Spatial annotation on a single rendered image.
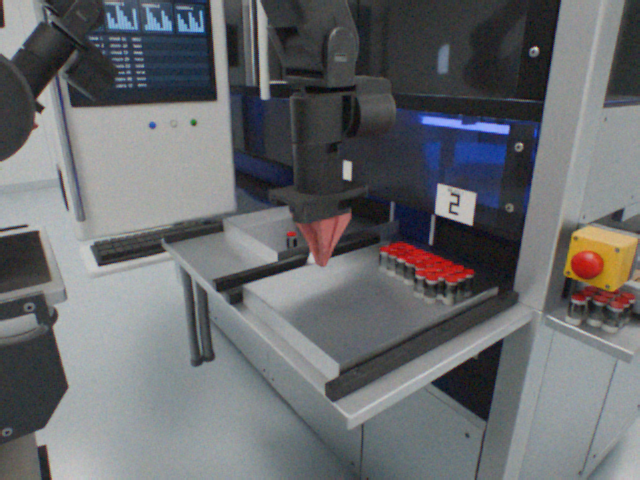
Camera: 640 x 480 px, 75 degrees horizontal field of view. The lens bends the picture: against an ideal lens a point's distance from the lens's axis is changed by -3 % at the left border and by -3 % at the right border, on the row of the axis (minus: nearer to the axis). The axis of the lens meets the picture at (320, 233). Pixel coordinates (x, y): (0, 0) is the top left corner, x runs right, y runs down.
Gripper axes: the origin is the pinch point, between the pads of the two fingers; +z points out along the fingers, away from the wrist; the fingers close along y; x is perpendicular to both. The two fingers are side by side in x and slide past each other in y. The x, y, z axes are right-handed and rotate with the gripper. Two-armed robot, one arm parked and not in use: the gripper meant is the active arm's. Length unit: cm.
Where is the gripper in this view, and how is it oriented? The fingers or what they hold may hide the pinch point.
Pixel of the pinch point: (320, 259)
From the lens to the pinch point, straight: 53.6
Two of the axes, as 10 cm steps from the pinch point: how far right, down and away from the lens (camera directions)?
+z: 0.3, 9.3, 3.6
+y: 8.0, -2.3, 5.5
